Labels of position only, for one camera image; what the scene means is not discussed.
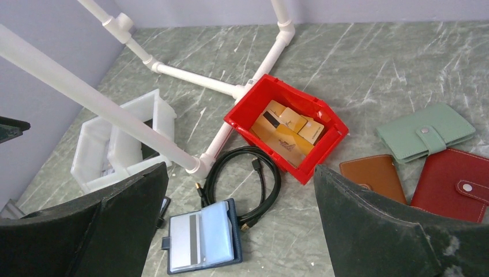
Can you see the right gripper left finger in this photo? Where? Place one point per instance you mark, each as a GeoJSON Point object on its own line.
{"type": "Point", "coordinates": [104, 233]}

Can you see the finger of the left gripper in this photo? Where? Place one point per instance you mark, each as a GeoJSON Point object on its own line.
{"type": "Point", "coordinates": [12, 128]}

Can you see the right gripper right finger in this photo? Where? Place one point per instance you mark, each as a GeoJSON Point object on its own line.
{"type": "Point", "coordinates": [370, 235]}

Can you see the blue card holder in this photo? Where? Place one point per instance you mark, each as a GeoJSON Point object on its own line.
{"type": "Point", "coordinates": [220, 237]}

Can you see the open black card holder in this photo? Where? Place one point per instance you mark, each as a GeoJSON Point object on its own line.
{"type": "Point", "coordinates": [164, 207]}

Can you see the brown leather card holder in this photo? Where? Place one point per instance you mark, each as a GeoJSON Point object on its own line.
{"type": "Point", "coordinates": [377, 173]}

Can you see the silver cards in bin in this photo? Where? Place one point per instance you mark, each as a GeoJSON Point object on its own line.
{"type": "Point", "coordinates": [107, 169]}

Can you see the white card grey stripe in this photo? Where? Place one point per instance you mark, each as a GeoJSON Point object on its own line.
{"type": "Point", "coordinates": [185, 246]}

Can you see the red leather card holder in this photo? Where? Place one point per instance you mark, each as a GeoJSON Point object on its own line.
{"type": "Point", "coordinates": [453, 184]}

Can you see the grey-green card holder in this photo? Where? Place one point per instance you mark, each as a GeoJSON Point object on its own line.
{"type": "Point", "coordinates": [425, 132]}

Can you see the clear plastic two-compartment bin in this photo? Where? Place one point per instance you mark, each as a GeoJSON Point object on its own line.
{"type": "Point", "coordinates": [101, 142]}

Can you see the red plastic bin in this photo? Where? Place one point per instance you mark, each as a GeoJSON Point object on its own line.
{"type": "Point", "coordinates": [243, 115]}

